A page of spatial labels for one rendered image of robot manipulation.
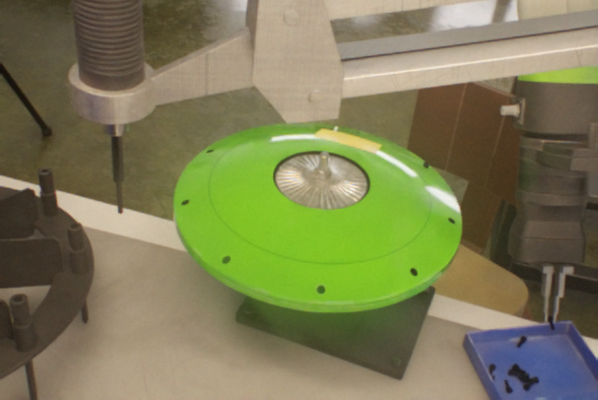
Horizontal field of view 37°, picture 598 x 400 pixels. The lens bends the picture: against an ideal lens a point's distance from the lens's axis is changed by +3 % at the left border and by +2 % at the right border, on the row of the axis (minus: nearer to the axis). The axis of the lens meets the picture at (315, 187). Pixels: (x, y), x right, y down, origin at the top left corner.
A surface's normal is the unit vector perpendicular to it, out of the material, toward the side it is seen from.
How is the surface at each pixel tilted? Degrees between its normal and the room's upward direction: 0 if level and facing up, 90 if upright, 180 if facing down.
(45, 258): 87
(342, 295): 24
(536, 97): 75
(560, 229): 59
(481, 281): 0
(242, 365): 0
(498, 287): 0
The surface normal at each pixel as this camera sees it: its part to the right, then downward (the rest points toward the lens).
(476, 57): -0.06, -0.79
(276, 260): -0.05, -0.53
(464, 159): -0.57, 0.45
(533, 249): 0.12, 0.17
